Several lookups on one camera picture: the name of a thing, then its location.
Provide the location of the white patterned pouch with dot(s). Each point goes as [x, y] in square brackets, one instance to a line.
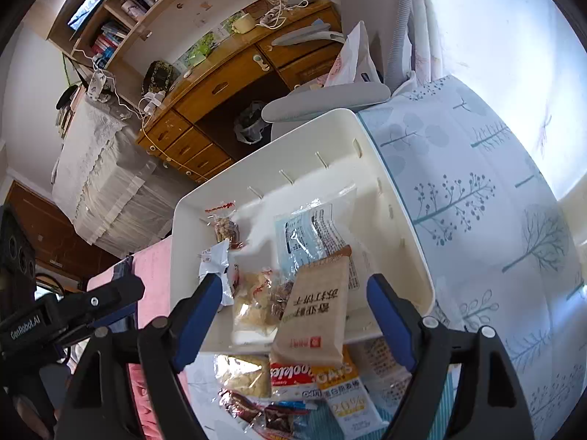
[97, 83]

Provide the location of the white plastic bin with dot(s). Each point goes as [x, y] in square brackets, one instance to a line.
[298, 146]

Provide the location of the clear red-topped peanut packet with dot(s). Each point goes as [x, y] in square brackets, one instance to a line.
[224, 229]

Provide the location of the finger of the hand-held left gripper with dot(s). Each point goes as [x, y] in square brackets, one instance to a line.
[91, 330]
[114, 291]

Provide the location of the cream mug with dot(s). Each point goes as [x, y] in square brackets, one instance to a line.
[243, 23]

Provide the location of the tree print tablecloth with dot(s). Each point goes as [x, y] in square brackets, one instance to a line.
[481, 238]

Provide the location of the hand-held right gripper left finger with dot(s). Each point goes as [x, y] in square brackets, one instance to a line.
[197, 316]

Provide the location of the orange white oat packet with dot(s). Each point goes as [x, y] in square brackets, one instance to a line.
[348, 398]

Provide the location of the white leaf print curtain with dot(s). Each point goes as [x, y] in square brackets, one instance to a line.
[504, 55]

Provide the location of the wooden desk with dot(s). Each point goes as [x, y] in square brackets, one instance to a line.
[215, 87]

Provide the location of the grey office chair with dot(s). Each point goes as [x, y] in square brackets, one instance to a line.
[321, 98]

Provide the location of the white pink paper bag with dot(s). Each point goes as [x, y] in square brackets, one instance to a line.
[353, 59]

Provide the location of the blue snowflake snack packet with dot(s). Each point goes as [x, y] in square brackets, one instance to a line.
[279, 421]

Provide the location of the red white cookie packet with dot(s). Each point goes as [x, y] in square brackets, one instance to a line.
[293, 376]

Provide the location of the pink blanket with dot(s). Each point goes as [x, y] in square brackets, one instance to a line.
[151, 275]

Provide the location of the pale green hanging gadget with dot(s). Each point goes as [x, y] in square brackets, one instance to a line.
[260, 62]

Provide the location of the large light blue packet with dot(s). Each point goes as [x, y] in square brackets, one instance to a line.
[312, 233]

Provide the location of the row of colourful books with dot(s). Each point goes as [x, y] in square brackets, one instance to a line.
[110, 39]

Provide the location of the stack of books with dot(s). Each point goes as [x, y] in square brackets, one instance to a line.
[64, 112]

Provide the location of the white power strip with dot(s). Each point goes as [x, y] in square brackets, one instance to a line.
[151, 101]

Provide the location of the grey blue snack packet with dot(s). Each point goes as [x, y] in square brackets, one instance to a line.
[213, 261]

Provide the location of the framed picture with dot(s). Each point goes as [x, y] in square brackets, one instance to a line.
[87, 7]

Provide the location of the dark patterned pouch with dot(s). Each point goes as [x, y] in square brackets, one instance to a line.
[160, 75]

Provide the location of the green picture cards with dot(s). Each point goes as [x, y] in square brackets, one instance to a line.
[202, 48]

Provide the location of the blue denim bag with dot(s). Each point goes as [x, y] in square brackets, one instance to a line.
[124, 266]

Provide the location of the wooden shelf hutch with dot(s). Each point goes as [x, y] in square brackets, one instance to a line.
[137, 18]

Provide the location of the black hat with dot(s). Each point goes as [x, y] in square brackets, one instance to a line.
[68, 96]

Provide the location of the brown wooden door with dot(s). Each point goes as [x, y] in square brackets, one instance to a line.
[41, 238]

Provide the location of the yellow noodle snack packet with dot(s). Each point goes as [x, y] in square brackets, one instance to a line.
[243, 376]
[252, 305]

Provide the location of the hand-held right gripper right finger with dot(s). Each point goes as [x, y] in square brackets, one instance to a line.
[390, 321]

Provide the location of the white lace cover cloth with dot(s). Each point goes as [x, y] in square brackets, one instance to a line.
[105, 178]

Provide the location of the brown kraft cracker packet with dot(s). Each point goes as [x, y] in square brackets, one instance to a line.
[316, 316]

